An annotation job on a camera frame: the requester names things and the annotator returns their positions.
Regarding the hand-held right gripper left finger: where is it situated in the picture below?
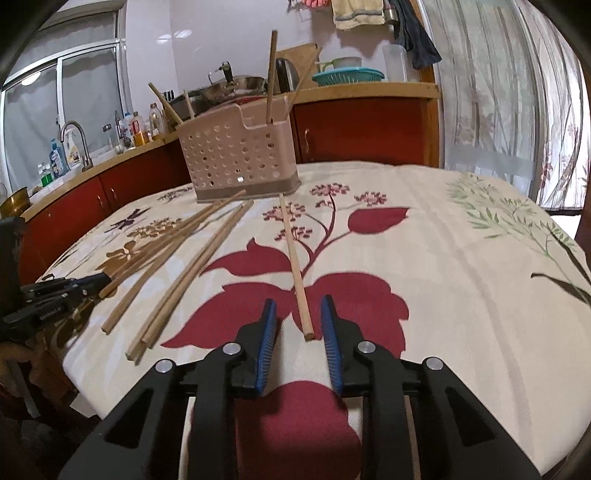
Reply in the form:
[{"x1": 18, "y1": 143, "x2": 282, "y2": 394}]
[{"x1": 58, "y1": 298, "x2": 278, "y2": 480}]

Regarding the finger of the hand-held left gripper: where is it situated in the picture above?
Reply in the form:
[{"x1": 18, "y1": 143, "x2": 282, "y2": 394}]
[
  {"x1": 0, "y1": 291, "x2": 100, "y2": 333},
  {"x1": 21, "y1": 272, "x2": 112, "y2": 299}
]

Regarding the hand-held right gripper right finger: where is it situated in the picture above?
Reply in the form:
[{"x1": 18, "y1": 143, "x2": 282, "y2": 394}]
[{"x1": 320, "y1": 294, "x2": 541, "y2": 480}]

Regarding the bunch of wooden chopsticks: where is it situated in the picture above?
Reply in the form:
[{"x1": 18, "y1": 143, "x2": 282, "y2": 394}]
[{"x1": 98, "y1": 196, "x2": 254, "y2": 363}]

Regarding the beige perforated utensil holder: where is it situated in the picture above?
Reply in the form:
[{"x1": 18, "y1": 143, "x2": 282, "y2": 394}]
[{"x1": 177, "y1": 95, "x2": 302, "y2": 204}]

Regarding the brass pot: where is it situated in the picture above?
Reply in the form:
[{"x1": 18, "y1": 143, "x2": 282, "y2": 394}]
[{"x1": 0, "y1": 187, "x2": 31, "y2": 217}]

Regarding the blue dish soap bottle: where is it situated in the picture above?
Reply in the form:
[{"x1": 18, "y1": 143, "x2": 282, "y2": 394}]
[{"x1": 48, "y1": 141, "x2": 68, "y2": 178}]

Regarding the white cleaner bottle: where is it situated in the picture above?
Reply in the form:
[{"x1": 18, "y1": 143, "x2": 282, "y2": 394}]
[{"x1": 62, "y1": 128, "x2": 81, "y2": 169}]

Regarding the floral printed tablecloth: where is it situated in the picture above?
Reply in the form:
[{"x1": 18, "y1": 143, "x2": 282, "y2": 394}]
[{"x1": 34, "y1": 159, "x2": 591, "y2": 480}]

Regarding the curved steel kitchen faucet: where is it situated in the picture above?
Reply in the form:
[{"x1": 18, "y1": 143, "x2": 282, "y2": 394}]
[{"x1": 60, "y1": 121, "x2": 94, "y2": 172}]

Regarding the aluminium sliding window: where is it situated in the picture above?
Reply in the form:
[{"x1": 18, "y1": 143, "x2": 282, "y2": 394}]
[{"x1": 0, "y1": 32, "x2": 127, "y2": 185}]

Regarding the amber oil bottle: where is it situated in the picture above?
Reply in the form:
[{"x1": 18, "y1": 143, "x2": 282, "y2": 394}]
[{"x1": 131, "y1": 112, "x2": 151, "y2": 146}]

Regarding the clear seasoning bottle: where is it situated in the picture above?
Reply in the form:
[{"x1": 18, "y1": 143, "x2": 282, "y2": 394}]
[{"x1": 148, "y1": 103, "x2": 166, "y2": 139}]

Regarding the steel wok with lid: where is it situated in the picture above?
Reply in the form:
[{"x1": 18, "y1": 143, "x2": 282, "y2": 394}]
[{"x1": 198, "y1": 61, "x2": 269, "y2": 104}]

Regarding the teal plastic colander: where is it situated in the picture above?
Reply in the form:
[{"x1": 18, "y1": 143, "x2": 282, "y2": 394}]
[{"x1": 311, "y1": 68, "x2": 385, "y2": 87}]

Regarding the pale green measuring cup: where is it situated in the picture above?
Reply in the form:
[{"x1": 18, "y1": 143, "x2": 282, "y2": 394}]
[{"x1": 321, "y1": 56, "x2": 362, "y2": 72}]

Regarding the wooden cutting board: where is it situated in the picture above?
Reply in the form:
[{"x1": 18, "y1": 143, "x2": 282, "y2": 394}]
[{"x1": 277, "y1": 43, "x2": 324, "y2": 90}]

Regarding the translucent plastic container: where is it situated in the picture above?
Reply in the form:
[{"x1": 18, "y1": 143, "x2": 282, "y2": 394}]
[{"x1": 382, "y1": 44, "x2": 408, "y2": 84}]

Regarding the sheer patterned curtain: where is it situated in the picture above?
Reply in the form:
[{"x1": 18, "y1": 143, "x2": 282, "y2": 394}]
[{"x1": 416, "y1": 0, "x2": 591, "y2": 210}]

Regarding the dark hanging cloth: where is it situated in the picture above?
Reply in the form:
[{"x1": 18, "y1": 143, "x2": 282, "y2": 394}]
[{"x1": 392, "y1": 0, "x2": 443, "y2": 70}]

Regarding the beige hanging towel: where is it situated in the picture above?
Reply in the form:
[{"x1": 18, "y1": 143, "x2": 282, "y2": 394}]
[{"x1": 332, "y1": 0, "x2": 385, "y2": 31}]

